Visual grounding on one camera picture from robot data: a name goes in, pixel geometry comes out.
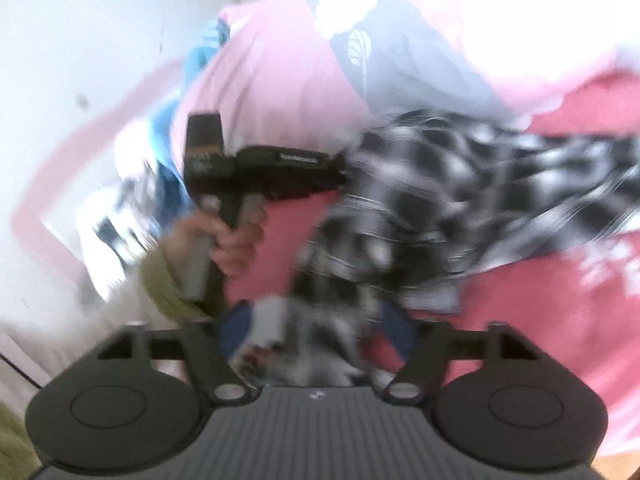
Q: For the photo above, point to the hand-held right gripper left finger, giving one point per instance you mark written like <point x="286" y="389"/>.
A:
<point x="235" y="325"/>

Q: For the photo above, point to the person's left hand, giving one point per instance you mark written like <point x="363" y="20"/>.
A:
<point x="235" y="255"/>

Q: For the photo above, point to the teal printed pillow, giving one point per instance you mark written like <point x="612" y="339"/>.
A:
<point x="200" y="60"/>

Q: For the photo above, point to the black white plaid pants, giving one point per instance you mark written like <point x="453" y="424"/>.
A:
<point x="450" y="195"/>

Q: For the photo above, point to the pink grey floral duvet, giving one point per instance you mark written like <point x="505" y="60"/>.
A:
<point x="280" y="75"/>

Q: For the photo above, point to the red floral fleece blanket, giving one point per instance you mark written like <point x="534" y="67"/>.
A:
<point x="550" y="320"/>

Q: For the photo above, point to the pink headboard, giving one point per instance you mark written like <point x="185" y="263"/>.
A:
<point x="75" y="140"/>

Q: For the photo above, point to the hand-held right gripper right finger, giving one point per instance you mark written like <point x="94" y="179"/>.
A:
<point x="400" y="330"/>

